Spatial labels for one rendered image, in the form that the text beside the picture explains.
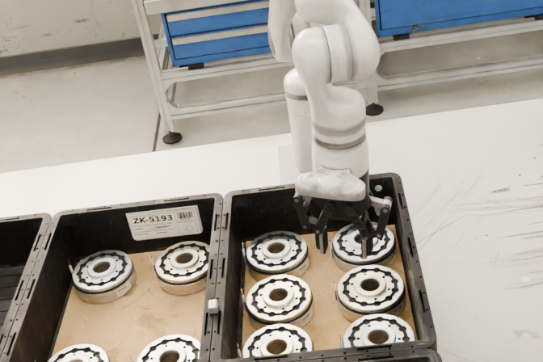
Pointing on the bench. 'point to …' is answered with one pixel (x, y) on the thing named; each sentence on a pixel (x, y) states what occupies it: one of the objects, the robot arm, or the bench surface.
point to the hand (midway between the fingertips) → (344, 245)
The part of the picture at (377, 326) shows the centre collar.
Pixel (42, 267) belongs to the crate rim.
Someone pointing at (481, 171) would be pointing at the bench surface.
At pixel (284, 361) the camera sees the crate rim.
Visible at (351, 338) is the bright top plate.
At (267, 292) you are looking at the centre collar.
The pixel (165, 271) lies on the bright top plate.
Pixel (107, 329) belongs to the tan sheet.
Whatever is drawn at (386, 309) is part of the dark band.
